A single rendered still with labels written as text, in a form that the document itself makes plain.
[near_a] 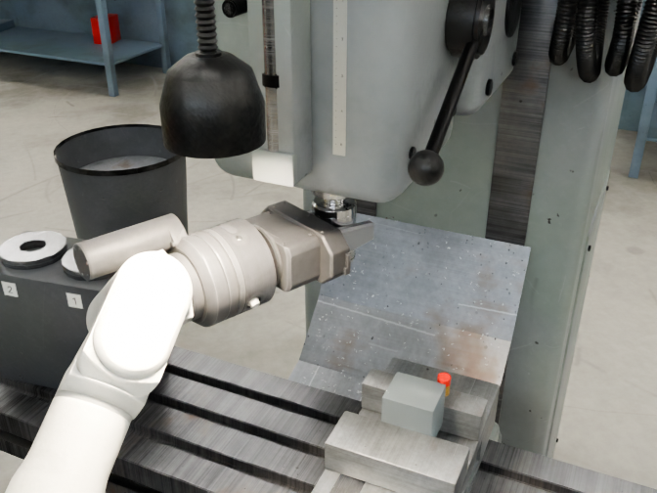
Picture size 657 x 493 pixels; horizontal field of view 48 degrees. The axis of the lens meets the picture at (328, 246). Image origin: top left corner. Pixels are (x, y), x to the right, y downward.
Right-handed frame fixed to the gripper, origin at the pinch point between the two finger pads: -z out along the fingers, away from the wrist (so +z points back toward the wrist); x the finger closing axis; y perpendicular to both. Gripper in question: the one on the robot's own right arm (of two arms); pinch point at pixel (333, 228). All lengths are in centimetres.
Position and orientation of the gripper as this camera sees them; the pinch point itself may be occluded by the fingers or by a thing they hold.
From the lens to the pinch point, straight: 79.0
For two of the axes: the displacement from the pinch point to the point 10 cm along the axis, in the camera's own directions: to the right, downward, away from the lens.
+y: -0.1, 8.8, 4.7
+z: -7.6, 3.0, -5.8
